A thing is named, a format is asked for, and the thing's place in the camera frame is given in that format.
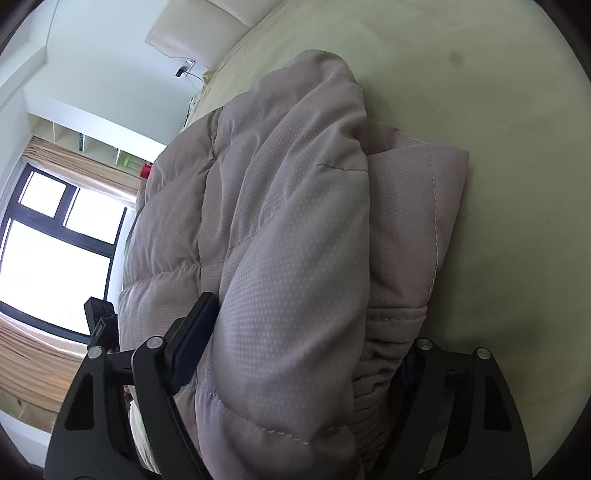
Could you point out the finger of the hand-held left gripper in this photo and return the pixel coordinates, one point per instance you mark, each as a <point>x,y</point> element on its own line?
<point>194,341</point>
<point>99,314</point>

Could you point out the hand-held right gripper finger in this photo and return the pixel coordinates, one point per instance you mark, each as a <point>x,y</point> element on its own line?
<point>425,369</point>

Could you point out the mauve hooded puffer coat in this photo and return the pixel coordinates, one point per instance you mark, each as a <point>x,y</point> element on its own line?
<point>286,230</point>

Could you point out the black framed window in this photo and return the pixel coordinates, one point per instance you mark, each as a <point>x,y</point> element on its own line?
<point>51,258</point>

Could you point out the red box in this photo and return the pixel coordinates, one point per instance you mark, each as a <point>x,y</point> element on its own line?
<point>146,170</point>

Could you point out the green plastic item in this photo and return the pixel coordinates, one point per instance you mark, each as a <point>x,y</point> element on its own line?
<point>124,160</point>

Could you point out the dark green shelf items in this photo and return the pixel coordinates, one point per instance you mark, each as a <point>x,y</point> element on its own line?
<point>81,142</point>

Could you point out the bed with beige sheet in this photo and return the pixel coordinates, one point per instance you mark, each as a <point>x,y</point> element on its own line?
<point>508,138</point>

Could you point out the cream padded headboard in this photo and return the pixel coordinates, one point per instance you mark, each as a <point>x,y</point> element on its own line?
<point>198,27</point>

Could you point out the white wall shelf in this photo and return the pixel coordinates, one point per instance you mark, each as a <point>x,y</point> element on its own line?
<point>97,138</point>

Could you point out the wall socket with charger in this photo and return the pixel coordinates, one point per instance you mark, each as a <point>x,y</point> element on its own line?
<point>184,68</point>

